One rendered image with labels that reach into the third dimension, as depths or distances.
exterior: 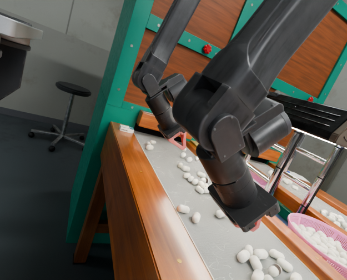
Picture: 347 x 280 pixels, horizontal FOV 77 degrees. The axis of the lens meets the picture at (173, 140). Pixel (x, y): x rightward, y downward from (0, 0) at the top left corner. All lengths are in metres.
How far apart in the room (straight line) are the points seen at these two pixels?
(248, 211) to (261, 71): 0.19
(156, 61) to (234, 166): 0.38
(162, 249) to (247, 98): 0.30
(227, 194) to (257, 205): 0.05
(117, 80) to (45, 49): 2.07
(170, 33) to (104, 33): 2.50
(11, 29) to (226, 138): 0.23
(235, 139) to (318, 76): 1.51
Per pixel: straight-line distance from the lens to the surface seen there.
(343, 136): 0.54
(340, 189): 3.15
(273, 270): 0.57
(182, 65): 1.14
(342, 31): 1.82
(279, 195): 1.14
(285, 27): 0.27
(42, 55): 3.07
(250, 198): 0.34
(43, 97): 3.14
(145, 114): 1.04
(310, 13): 0.29
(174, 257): 0.43
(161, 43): 0.61
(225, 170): 0.29
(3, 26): 0.27
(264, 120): 0.31
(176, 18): 0.63
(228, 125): 0.23
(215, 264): 0.51
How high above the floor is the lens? 1.04
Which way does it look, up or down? 14 degrees down
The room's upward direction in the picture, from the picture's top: 21 degrees clockwise
